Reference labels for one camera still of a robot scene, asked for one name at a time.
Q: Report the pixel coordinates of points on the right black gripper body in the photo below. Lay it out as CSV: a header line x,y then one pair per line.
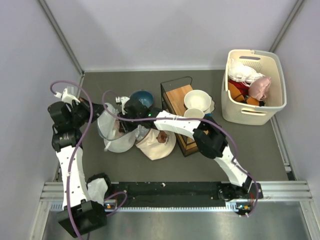
x,y
128,114

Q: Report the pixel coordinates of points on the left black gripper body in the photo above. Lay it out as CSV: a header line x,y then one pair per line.
x,y
81,113

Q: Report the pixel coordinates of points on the white mesh laundry bag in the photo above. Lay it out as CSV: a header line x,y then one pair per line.
x,y
114,140

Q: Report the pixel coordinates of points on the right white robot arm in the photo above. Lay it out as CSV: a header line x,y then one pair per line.
x,y
211,140

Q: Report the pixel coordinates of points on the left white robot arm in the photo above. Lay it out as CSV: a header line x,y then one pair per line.
x,y
83,209

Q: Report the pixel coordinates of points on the beige bear insulated lunch bag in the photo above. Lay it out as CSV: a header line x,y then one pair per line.
x,y
155,144

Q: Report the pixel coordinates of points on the white bra in basket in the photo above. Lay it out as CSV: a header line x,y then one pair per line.
x,y
240,73

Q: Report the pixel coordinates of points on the cream plastic laundry basket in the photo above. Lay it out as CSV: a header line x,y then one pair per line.
x,y
268,64

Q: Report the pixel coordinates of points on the blue ceramic bowl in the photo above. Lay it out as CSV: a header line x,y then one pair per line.
x,y
145,97

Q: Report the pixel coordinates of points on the blue white mug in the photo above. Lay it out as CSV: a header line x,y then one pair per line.
x,y
196,113

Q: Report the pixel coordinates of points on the white ceramic bowl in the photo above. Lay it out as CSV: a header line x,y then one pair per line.
x,y
197,99

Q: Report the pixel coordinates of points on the white scalloped plate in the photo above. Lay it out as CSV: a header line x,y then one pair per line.
x,y
211,107

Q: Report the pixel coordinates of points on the red orange garment in basket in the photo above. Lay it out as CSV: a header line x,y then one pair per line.
x,y
239,93

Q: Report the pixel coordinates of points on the pink garment in basket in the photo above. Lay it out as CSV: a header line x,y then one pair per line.
x,y
259,89

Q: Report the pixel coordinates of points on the black wire wooden shelf rack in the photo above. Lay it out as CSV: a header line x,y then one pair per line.
x,y
177,96

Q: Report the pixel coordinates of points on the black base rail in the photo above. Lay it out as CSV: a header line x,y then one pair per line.
x,y
177,194

